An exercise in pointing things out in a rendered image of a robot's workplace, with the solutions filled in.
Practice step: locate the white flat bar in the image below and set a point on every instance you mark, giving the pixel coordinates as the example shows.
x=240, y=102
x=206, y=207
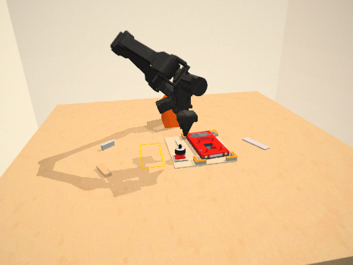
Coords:
x=260, y=145

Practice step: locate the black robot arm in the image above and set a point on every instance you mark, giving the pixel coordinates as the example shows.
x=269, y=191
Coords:
x=159, y=68

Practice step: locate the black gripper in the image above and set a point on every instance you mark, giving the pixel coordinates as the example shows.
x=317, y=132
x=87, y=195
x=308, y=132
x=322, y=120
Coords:
x=184, y=117

